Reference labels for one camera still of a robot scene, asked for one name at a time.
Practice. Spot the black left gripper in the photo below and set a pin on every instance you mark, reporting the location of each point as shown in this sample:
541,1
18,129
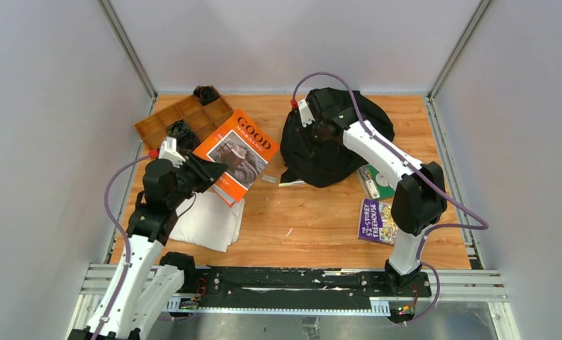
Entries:
202,170

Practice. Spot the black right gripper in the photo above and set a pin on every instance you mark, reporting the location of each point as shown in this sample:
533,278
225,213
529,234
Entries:
325,146

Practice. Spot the black backpack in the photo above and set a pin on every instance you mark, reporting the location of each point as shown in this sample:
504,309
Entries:
322,164

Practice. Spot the orange book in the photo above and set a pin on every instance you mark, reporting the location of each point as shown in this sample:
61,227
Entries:
244,148

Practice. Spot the purple treehouse book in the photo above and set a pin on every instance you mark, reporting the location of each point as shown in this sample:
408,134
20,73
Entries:
376,223

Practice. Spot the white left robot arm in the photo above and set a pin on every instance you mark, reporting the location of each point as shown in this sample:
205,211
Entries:
139,290

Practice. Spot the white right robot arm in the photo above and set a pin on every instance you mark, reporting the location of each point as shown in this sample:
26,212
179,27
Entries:
419,199

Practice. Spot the green sticker pack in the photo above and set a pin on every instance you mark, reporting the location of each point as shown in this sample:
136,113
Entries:
373,184

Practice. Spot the rolled dark belt centre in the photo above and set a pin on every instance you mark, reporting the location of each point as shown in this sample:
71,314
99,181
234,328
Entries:
188,143

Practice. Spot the rolled dark belt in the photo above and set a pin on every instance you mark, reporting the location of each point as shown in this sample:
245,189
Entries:
188,143
180,130
206,94

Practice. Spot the white folded cloth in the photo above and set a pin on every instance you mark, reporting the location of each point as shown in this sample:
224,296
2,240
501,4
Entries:
207,221

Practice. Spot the rolled dark belt middle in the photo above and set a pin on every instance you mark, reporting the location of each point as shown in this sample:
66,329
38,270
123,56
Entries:
180,130

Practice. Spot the wooden compartment tray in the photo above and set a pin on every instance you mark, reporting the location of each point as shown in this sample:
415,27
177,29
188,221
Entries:
168,109

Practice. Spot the yellow white pen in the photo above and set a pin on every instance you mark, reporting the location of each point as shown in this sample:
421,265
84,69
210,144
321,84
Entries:
292,183

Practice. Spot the rolled dark belt top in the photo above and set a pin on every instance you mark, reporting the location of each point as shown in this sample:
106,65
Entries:
206,94

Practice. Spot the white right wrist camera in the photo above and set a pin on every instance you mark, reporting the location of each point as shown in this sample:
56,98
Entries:
305,114

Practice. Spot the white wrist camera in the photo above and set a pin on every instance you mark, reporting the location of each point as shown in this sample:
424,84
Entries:
168,150
305,114

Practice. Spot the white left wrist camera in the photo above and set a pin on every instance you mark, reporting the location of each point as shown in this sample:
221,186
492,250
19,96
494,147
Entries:
168,150

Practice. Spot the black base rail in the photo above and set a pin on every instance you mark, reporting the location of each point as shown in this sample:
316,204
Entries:
274,288

